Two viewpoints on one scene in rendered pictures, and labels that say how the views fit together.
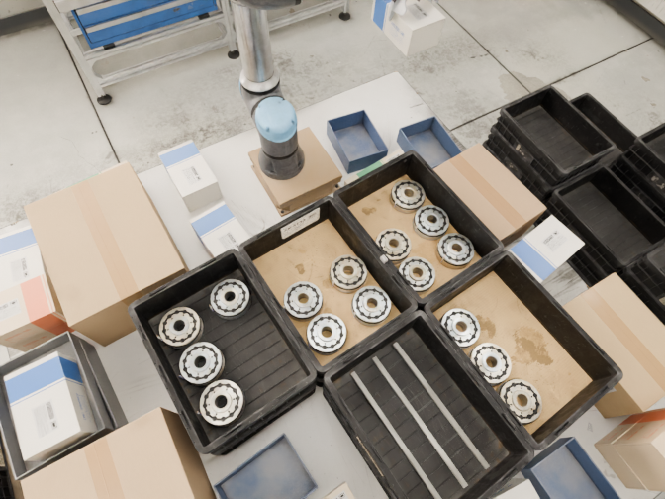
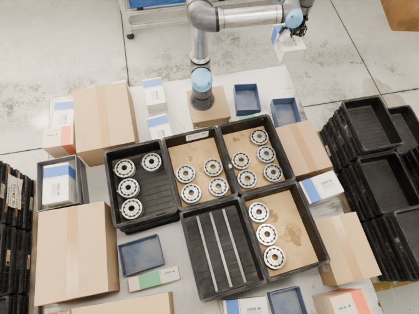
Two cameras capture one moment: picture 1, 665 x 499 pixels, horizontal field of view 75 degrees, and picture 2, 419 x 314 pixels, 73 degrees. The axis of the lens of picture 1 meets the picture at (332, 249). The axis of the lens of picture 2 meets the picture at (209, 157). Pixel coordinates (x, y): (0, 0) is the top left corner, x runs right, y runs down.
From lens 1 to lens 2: 0.38 m
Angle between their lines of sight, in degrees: 8
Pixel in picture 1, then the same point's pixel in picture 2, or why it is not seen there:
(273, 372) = (160, 204)
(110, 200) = (111, 98)
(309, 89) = (244, 58)
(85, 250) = (93, 119)
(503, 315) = (285, 214)
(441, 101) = (321, 85)
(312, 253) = (199, 152)
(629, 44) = not seen: outside the picture
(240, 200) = (176, 114)
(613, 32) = not seen: outside the picture
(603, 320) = (337, 233)
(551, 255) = (322, 191)
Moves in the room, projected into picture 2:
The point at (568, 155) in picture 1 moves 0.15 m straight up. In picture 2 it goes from (375, 140) to (388, 129)
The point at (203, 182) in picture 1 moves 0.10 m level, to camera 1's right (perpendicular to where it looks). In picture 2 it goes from (159, 101) to (174, 106)
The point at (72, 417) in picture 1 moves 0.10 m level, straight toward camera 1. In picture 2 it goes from (66, 193) to (83, 202)
